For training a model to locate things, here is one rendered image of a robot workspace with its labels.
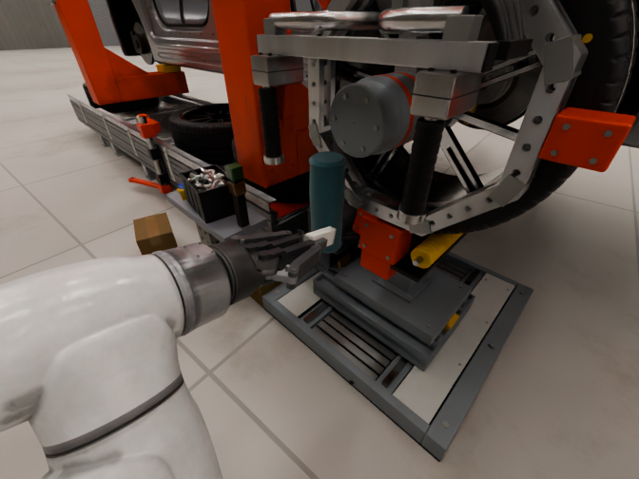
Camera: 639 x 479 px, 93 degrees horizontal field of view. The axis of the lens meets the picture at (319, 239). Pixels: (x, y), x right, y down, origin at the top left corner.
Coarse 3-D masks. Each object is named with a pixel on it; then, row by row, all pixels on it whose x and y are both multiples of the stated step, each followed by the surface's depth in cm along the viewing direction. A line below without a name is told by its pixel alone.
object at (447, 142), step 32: (384, 0) 67; (352, 32) 72; (352, 64) 80; (512, 64) 55; (448, 128) 68; (512, 128) 60; (384, 160) 93; (448, 160) 71; (384, 192) 85; (448, 192) 80
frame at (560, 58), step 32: (352, 0) 60; (544, 0) 41; (320, 32) 69; (544, 32) 43; (576, 32) 44; (320, 64) 72; (544, 64) 44; (576, 64) 42; (320, 96) 77; (544, 96) 46; (320, 128) 81; (544, 128) 47; (512, 160) 52; (352, 192) 82; (480, 192) 58; (512, 192) 54; (416, 224) 71; (448, 224) 66
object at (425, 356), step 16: (352, 256) 135; (336, 272) 122; (320, 288) 119; (336, 288) 119; (336, 304) 116; (352, 304) 112; (464, 304) 108; (368, 320) 105; (384, 320) 106; (384, 336) 103; (400, 336) 101; (448, 336) 104; (400, 352) 100; (416, 352) 94; (432, 352) 93
